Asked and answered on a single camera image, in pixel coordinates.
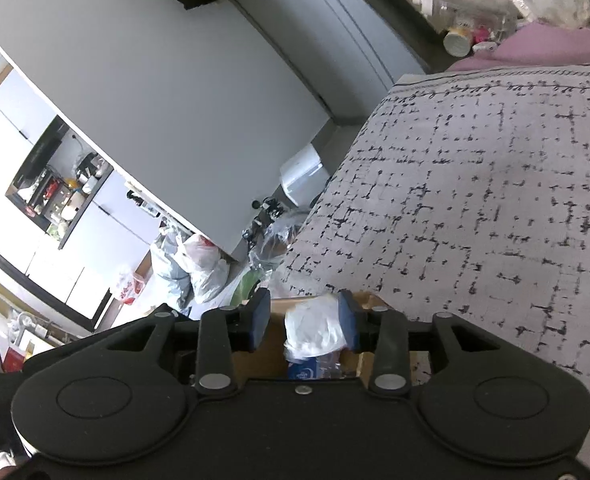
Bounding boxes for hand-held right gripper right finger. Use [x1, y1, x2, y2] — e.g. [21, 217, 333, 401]
[336, 289, 506, 397]

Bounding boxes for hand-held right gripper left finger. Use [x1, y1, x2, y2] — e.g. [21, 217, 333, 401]
[100, 287, 273, 396]

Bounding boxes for white soft bundle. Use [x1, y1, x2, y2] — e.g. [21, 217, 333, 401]
[282, 296, 348, 361]

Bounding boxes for brown cardboard box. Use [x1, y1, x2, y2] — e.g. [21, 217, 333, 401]
[232, 290, 433, 386]

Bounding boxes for blue packet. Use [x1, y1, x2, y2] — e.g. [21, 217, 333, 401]
[286, 355, 361, 381]

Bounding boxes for green leaf-shaped cushion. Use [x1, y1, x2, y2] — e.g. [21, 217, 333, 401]
[232, 265, 261, 306]

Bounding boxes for white plastic bag red print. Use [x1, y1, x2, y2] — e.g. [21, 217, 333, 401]
[182, 234, 231, 305]

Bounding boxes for clear plastic bag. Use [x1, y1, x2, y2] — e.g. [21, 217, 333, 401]
[250, 210, 308, 281]

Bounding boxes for pale blue plastic bag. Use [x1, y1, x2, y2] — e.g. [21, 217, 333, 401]
[150, 227, 196, 308]

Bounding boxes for red and white bag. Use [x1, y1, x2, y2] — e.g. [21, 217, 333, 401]
[112, 264, 148, 303]

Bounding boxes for white box appliance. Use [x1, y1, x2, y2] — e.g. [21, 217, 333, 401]
[279, 144, 332, 207]

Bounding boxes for black-and-white patterned bedspread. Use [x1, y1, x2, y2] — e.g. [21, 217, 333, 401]
[277, 65, 590, 480]

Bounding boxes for cluttered kitchen alcove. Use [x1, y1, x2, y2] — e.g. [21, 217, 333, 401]
[5, 115, 115, 233]

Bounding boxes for grey wardrobe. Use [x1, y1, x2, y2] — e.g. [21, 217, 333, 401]
[227, 0, 426, 126]

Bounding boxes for paper cup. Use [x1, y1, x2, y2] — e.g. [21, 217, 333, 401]
[442, 27, 476, 58]

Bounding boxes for dark brown wooden board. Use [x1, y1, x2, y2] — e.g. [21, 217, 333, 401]
[325, 0, 456, 73]

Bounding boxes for clear plastic bottle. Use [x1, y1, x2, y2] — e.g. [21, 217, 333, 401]
[412, 0, 518, 41]

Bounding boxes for pink bed sheet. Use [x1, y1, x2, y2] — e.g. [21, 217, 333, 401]
[445, 22, 590, 73]

